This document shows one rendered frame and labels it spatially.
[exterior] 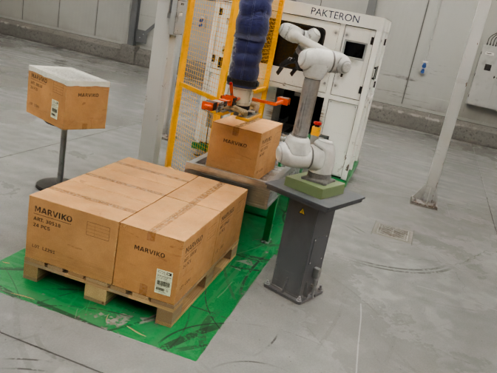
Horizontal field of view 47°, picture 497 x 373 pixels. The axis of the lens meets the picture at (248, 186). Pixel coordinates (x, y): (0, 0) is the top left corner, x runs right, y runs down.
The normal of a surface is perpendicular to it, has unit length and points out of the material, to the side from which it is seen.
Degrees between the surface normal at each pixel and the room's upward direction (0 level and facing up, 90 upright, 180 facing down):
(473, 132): 89
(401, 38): 90
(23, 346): 0
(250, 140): 90
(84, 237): 90
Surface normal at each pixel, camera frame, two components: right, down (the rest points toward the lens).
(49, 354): 0.18, -0.94
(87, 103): 0.73, 0.33
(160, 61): -0.28, 0.24
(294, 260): -0.62, 0.12
